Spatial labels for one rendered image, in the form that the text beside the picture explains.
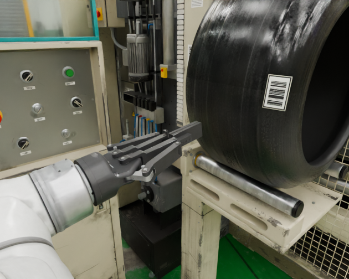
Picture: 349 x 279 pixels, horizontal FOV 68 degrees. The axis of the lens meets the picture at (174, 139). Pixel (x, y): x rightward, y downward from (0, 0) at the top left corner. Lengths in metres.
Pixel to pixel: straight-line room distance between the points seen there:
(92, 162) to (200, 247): 0.87
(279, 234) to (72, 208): 0.51
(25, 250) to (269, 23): 0.49
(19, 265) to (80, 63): 0.74
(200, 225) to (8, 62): 0.86
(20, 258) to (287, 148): 0.48
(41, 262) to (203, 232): 0.90
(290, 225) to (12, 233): 0.58
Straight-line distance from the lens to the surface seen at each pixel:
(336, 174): 0.93
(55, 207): 0.36
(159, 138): 0.46
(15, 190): 0.36
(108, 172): 0.38
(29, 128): 0.92
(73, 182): 0.36
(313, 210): 0.90
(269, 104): 0.50
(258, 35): 0.53
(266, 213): 0.73
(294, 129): 0.56
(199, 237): 1.15
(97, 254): 1.20
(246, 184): 0.74
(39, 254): 0.31
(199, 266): 1.26
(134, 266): 1.73
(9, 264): 0.28
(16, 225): 0.33
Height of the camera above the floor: 1.29
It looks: 22 degrees down
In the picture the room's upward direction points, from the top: straight up
